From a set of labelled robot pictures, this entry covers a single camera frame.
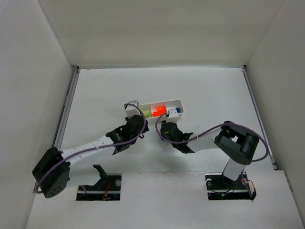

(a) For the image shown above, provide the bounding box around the light green lego brick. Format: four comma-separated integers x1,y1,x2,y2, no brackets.
142,109,152,119

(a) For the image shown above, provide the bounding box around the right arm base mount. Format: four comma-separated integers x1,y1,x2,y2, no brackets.
205,172,257,201

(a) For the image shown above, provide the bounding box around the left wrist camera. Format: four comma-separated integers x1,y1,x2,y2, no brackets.
124,100,140,118

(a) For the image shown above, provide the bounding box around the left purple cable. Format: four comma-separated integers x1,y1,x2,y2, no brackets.
35,103,147,193

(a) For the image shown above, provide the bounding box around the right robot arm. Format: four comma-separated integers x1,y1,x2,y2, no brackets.
157,121,260,181

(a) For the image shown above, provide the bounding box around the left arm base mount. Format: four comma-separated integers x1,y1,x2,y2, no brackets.
76,165,122,201

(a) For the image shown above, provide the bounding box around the white sorting tray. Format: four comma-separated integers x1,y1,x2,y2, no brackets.
139,100,184,124

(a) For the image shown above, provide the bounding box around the orange dish lego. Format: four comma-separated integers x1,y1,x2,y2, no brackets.
156,106,167,115
152,111,161,117

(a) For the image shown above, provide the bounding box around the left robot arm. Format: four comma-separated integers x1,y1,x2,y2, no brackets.
32,115,149,198

